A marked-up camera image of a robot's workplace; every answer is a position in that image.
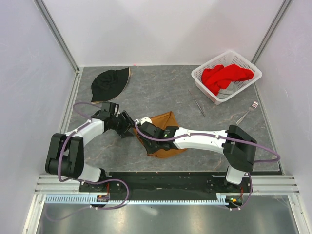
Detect aluminium frame post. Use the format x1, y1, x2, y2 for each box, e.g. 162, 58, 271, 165
251, 0, 293, 64
34, 0, 80, 73

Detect red cloth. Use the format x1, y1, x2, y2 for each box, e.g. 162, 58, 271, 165
201, 64, 254, 96

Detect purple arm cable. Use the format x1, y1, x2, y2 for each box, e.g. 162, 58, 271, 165
45, 102, 130, 221
134, 120, 281, 212

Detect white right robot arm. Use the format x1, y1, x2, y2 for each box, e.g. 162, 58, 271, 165
135, 119, 257, 192

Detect orange cloth napkin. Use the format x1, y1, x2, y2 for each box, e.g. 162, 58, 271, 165
133, 111, 187, 158

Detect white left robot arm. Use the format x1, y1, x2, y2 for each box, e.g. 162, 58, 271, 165
45, 102, 134, 192

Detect left aluminium frame post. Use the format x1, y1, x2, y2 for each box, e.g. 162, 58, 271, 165
34, 0, 80, 73

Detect silver knife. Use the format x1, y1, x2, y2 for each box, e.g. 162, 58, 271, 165
188, 89, 206, 117

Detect aluminium front rail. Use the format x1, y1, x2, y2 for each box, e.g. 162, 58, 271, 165
35, 175, 299, 195

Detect silver fork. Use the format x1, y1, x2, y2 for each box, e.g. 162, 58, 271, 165
236, 101, 259, 125

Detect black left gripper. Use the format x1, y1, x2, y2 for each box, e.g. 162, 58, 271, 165
110, 111, 138, 139

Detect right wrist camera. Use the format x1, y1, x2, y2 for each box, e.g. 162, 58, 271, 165
135, 117, 153, 126

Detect black bucket hat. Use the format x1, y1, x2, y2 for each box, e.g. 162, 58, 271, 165
91, 67, 131, 103

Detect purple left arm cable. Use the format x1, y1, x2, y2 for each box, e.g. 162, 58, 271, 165
45, 102, 130, 221

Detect slotted cable duct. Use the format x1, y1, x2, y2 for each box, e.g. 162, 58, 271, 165
45, 194, 230, 205

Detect white plastic basket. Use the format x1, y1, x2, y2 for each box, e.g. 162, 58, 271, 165
191, 51, 262, 105

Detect right aluminium frame post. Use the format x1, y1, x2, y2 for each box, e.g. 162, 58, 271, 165
251, 0, 293, 64

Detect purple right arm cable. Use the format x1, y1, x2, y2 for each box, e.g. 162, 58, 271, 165
134, 120, 281, 212

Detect grey cloth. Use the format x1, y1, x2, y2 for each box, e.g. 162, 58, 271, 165
216, 82, 239, 99

